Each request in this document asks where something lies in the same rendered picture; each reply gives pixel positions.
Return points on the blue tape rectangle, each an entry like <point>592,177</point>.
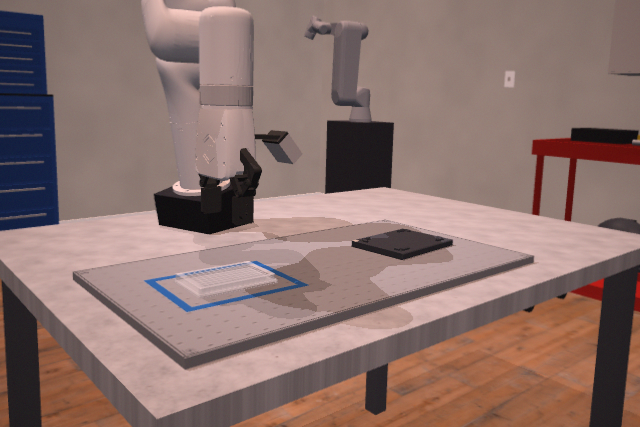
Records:
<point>188,308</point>

